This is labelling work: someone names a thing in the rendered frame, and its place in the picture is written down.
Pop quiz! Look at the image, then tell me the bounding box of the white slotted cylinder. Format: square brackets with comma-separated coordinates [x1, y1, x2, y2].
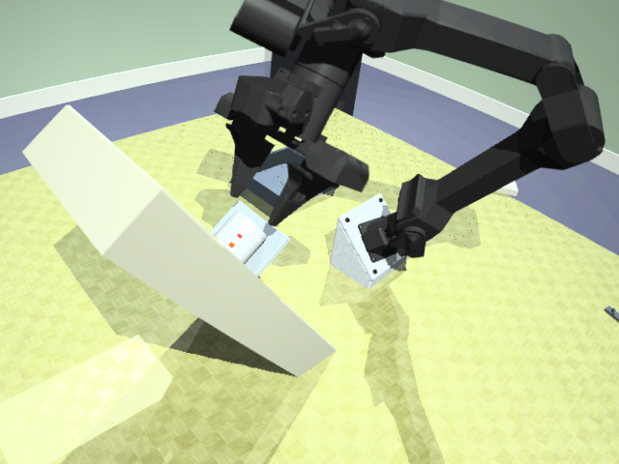
[214, 210, 267, 264]

